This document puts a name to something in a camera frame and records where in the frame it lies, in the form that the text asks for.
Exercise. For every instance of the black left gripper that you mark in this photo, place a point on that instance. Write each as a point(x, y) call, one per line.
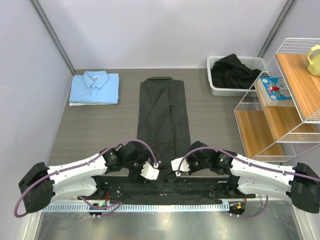
point(136, 175)

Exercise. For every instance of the dark pinstriped long sleeve shirt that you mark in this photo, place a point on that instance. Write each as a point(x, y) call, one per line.
point(163, 121)

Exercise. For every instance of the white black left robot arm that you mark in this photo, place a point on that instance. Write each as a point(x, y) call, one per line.
point(43, 184)

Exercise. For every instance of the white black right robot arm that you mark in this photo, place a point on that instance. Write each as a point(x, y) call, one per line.
point(299, 183)

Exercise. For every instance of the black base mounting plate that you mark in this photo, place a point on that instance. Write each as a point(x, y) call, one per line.
point(184, 191)

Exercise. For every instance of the folded light blue shirt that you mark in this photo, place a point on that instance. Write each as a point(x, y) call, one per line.
point(94, 88)

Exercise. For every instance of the black clothes in basket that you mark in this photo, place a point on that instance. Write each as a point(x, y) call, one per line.
point(230, 73)

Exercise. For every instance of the blue product box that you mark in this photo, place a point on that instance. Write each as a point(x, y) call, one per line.
point(273, 92)

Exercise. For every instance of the yellow watering can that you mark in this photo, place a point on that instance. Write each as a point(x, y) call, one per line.
point(313, 57)

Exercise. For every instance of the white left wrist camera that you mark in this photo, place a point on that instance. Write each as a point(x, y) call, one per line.
point(149, 172)

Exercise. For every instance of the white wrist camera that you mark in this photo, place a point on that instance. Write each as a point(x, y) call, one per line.
point(149, 172)
point(179, 166)

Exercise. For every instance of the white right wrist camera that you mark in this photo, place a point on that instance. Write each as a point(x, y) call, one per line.
point(179, 166)

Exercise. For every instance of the aluminium rail frame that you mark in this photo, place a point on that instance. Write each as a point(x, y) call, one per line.
point(255, 219)

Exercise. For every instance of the white wire shelf rack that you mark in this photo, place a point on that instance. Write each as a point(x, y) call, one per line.
point(280, 134)

